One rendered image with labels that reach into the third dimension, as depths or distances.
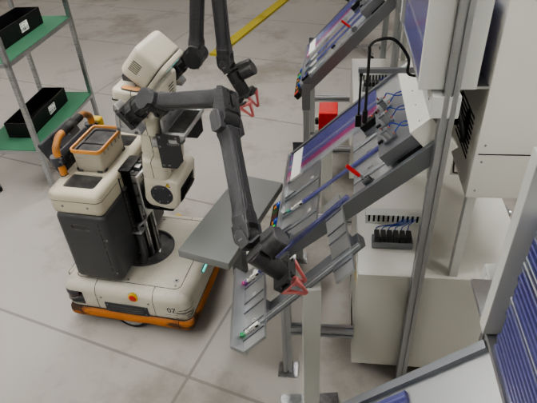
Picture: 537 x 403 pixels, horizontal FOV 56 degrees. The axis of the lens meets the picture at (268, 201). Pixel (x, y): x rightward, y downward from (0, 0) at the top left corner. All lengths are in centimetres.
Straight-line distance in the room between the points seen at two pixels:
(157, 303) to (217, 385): 47
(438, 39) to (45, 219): 281
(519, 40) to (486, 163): 39
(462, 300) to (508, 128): 75
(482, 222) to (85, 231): 172
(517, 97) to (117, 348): 205
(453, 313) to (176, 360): 128
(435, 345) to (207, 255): 104
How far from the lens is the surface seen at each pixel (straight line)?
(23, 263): 336
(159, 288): 250
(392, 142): 173
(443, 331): 227
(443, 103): 156
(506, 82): 161
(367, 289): 206
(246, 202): 147
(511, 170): 178
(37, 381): 273
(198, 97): 168
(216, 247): 217
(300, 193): 212
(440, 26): 149
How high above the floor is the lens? 204
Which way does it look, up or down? 37 degrees down
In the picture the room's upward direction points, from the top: 4 degrees counter-clockwise
